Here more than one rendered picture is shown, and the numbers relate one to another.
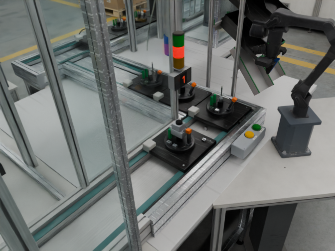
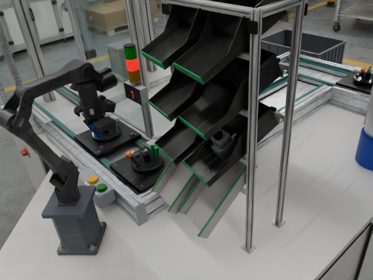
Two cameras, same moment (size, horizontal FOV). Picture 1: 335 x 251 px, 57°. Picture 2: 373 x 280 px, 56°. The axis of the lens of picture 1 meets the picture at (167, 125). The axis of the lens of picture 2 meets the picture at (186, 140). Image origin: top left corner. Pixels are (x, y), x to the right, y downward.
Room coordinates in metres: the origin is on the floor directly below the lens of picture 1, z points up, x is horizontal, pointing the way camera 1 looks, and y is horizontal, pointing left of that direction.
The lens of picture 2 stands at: (1.72, -1.43, 1.86)
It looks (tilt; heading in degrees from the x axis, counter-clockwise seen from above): 33 degrees down; 100
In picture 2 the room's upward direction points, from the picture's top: 5 degrees counter-clockwise
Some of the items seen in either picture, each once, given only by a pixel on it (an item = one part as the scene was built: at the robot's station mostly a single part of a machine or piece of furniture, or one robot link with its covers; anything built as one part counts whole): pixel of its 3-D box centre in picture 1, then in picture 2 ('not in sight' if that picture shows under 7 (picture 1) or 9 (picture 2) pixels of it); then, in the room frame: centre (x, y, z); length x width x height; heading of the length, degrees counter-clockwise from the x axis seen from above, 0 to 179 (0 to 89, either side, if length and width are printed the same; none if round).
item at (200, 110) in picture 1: (220, 102); (146, 155); (1.33, -0.28, 1.01); 0.24 x 0.24 x 0.13; 48
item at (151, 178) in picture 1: (181, 146); (117, 146); (1.12, -0.06, 0.91); 0.84 x 0.28 x 0.10; 138
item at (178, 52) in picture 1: (178, 51); (132, 63); (1.27, -0.06, 1.33); 0.05 x 0.05 x 0.05
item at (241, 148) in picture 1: (248, 140); (94, 186); (1.13, -0.38, 0.93); 0.21 x 0.07 x 0.06; 138
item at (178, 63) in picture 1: (178, 61); (134, 74); (1.27, -0.06, 1.28); 0.05 x 0.05 x 0.05
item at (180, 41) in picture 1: (178, 39); (130, 52); (1.27, -0.06, 1.38); 0.05 x 0.05 x 0.05
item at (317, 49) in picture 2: not in sight; (298, 53); (2.23, 1.67, 0.73); 0.62 x 0.42 x 0.23; 138
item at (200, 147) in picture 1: (179, 145); (107, 136); (1.08, -0.05, 0.96); 0.24 x 0.24 x 0.02; 48
